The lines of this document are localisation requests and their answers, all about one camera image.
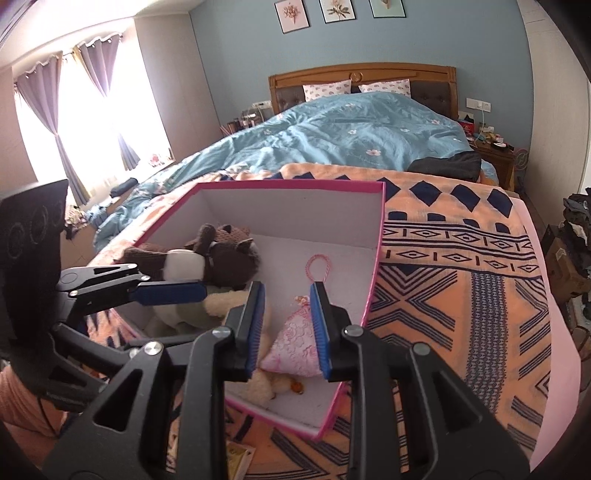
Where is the white patterned pillow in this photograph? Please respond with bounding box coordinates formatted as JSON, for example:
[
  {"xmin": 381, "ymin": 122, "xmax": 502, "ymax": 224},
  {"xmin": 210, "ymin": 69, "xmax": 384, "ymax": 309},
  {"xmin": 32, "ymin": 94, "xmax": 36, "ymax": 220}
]
[
  {"xmin": 359, "ymin": 78, "xmax": 413, "ymax": 97},
  {"xmin": 302, "ymin": 79, "xmax": 352, "ymax": 103}
]

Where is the wooden headboard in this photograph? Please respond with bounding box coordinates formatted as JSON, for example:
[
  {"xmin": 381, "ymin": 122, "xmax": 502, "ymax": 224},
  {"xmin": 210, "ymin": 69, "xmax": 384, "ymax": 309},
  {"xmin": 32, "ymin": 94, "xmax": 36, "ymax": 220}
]
[{"xmin": 269, "ymin": 62, "xmax": 459, "ymax": 121}]

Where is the pink embroidered sachet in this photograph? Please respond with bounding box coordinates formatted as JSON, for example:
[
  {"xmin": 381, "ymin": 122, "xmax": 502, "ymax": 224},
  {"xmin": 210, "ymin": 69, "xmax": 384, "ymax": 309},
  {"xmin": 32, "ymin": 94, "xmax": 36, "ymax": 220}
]
[{"xmin": 262, "ymin": 254, "xmax": 326, "ymax": 380}]

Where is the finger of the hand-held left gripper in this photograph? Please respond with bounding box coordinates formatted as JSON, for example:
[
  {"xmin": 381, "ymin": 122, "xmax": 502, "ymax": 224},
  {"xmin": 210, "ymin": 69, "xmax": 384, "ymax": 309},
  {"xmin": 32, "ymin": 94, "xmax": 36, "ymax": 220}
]
[
  {"xmin": 51, "ymin": 322, "xmax": 148, "ymax": 370},
  {"xmin": 56, "ymin": 262, "xmax": 208, "ymax": 324}
]

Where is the dark grey folded garment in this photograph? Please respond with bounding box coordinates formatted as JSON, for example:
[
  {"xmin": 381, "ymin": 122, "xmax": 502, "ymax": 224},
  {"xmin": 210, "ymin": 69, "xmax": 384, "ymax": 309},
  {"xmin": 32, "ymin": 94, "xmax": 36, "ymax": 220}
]
[{"xmin": 409, "ymin": 151, "xmax": 483, "ymax": 183}]

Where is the yellow packet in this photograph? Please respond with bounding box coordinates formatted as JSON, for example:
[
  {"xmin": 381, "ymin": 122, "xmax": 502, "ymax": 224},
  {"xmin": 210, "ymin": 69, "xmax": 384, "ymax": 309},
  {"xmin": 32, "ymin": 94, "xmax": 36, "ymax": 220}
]
[{"xmin": 225, "ymin": 440, "xmax": 257, "ymax": 480}]

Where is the framed white flower picture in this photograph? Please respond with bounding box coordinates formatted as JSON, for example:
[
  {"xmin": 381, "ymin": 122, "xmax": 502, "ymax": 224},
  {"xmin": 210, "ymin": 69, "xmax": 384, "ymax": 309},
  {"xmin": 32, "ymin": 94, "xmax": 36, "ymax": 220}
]
[{"xmin": 320, "ymin": 0, "xmax": 356, "ymax": 24}]

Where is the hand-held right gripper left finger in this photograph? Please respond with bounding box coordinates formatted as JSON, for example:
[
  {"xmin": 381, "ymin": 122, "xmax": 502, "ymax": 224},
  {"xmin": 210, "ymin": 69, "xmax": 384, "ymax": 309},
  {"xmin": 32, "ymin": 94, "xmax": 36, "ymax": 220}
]
[{"xmin": 44, "ymin": 280, "xmax": 271, "ymax": 480}]

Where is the person's left forearm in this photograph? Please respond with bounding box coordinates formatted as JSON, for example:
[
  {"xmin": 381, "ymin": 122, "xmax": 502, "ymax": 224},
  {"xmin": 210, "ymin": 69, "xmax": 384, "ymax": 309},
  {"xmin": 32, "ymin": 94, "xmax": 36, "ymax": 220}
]
[{"xmin": 0, "ymin": 367, "xmax": 70, "ymax": 439}]

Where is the blue floral duvet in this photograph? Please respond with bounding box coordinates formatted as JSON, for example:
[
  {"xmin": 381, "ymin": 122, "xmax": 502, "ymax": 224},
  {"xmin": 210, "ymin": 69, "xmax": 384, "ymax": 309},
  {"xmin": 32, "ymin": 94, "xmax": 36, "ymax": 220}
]
[{"xmin": 92, "ymin": 90, "xmax": 499, "ymax": 252}]

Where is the purple curtain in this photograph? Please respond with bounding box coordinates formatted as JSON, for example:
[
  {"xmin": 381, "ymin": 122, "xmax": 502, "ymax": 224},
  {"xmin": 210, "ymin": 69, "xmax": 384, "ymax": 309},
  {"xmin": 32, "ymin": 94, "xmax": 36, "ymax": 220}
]
[
  {"xmin": 14, "ymin": 53, "xmax": 90, "ymax": 206},
  {"xmin": 74, "ymin": 32, "xmax": 141, "ymax": 172}
]

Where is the framed pink flower picture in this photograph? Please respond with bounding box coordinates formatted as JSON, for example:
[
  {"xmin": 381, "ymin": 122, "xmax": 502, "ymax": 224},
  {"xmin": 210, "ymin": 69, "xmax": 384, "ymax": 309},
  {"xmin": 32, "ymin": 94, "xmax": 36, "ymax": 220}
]
[{"xmin": 274, "ymin": 0, "xmax": 306, "ymax": 34}]

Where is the brown plush toy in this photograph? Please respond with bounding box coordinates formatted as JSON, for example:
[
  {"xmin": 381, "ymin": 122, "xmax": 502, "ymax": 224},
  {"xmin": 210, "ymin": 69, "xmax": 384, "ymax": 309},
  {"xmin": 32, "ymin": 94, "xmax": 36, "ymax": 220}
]
[{"xmin": 115, "ymin": 223, "xmax": 262, "ymax": 292}]

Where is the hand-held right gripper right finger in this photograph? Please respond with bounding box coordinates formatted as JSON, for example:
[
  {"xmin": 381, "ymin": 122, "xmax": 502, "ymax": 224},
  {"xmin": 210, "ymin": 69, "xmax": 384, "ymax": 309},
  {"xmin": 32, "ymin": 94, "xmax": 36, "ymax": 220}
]
[{"xmin": 309, "ymin": 281, "xmax": 532, "ymax": 480}]

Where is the orange patterned blanket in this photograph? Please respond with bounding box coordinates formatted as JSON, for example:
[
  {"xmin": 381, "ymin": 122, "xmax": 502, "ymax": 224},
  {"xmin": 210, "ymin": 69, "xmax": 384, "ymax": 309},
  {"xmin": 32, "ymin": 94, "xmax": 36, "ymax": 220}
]
[{"xmin": 88, "ymin": 161, "xmax": 555, "ymax": 480}]

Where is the mixed coloured cloth heap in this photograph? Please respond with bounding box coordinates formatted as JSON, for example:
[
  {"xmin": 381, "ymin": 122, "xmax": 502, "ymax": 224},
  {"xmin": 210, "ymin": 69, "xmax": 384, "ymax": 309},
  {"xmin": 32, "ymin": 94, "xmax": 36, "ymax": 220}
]
[{"xmin": 64, "ymin": 205, "xmax": 94, "ymax": 241}]

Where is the beige wardrobe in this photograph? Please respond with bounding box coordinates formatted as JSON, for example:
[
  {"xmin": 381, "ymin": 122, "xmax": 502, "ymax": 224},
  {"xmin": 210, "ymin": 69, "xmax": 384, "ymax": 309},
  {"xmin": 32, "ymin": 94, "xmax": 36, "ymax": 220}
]
[{"xmin": 134, "ymin": 4, "xmax": 222, "ymax": 162}]

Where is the pile of dark clothes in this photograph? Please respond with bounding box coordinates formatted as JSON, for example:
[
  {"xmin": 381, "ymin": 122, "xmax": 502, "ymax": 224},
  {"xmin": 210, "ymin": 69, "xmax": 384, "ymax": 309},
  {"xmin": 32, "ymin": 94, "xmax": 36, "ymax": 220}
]
[{"xmin": 561, "ymin": 187, "xmax": 591, "ymax": 241}]

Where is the cluster of toiletry bottles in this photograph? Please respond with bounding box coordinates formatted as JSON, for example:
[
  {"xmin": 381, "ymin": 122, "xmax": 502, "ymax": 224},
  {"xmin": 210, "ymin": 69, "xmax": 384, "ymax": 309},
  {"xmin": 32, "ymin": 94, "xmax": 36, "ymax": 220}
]
[{"xmin": 221, "ymin": 108, "xmax": 273, "ymax": 137}]

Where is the cream fluffy plush toy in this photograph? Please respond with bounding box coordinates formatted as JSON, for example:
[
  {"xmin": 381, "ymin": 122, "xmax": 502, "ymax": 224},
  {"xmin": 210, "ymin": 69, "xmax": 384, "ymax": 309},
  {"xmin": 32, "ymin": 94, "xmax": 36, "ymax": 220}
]
[{"xmin": 203, "ymin": 288, "xmax": 296, "ymax": 409}]

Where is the pink cardboard box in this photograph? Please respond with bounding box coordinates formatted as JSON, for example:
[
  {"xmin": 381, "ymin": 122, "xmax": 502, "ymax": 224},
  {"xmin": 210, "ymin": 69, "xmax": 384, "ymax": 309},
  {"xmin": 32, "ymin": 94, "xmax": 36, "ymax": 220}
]
[{"xmin": 113, "ymin": 180, "xmax": 387, "ymax": 440}]

